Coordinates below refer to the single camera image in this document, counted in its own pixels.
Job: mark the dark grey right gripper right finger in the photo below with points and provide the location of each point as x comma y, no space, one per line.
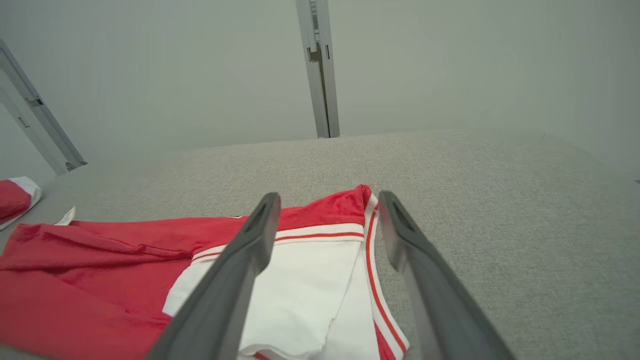
440,310

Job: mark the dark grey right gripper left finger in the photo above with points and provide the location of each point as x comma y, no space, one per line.
220,300

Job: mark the red Bulls basketball jersey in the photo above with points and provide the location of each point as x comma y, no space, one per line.
100,280

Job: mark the red shirt with white trim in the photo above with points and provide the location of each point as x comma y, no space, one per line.
12,200

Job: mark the grey partition post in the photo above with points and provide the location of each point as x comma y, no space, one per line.
50,125
332,90
30,134
311,90

